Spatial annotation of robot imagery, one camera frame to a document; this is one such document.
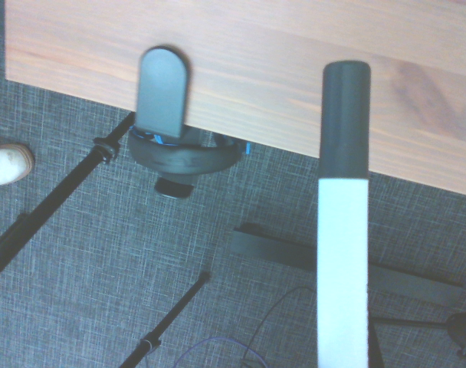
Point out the black tripod leg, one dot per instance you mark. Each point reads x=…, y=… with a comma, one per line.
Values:
x=168, y=318
x=53, y=195

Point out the white marker with black cap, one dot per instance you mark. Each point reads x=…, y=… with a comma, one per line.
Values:
x=343, y=214

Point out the black flat stand base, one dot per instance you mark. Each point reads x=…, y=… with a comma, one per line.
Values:
x=275, y=249

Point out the black and blue headphones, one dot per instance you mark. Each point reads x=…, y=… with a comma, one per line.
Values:
x=183, y=161

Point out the white shoe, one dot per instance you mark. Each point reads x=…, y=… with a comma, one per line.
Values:
x=7, y=165

